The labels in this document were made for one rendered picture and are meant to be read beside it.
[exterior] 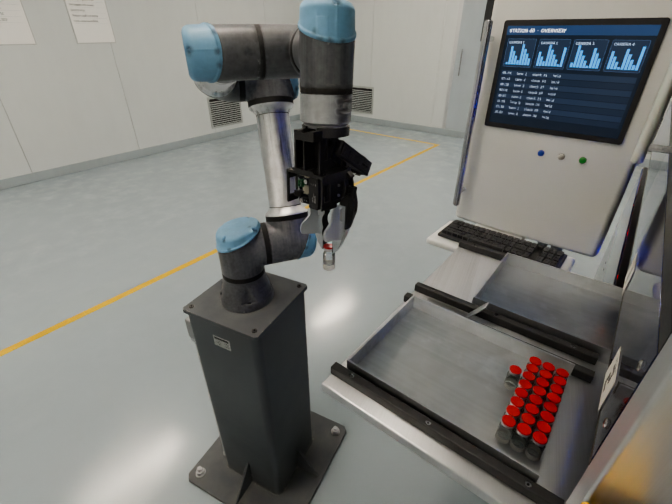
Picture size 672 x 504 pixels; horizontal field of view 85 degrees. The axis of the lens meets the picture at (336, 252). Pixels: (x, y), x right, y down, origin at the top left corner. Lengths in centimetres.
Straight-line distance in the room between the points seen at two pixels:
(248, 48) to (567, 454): 78
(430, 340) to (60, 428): 168
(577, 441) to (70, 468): 173
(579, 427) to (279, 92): 92
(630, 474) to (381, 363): 42
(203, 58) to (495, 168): 110
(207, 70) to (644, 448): 67
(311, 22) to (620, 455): 59
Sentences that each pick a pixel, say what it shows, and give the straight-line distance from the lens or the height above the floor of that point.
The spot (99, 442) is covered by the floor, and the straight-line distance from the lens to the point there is 196.
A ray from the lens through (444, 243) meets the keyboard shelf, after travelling 137.
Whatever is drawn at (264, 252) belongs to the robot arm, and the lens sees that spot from 97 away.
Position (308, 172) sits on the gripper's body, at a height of 128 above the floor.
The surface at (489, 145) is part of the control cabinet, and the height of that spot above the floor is 111.
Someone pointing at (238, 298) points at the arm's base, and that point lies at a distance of 103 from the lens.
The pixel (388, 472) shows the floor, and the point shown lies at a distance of 166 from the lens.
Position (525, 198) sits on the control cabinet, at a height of 95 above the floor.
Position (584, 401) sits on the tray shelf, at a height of 88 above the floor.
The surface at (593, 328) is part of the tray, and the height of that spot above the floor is 88.
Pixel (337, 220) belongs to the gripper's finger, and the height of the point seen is 119.
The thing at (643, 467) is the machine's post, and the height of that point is 109.
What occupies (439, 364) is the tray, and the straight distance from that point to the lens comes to 79.
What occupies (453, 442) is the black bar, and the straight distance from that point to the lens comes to 67.
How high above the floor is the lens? 145
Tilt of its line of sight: 31 degrees down
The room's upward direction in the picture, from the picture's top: straight up
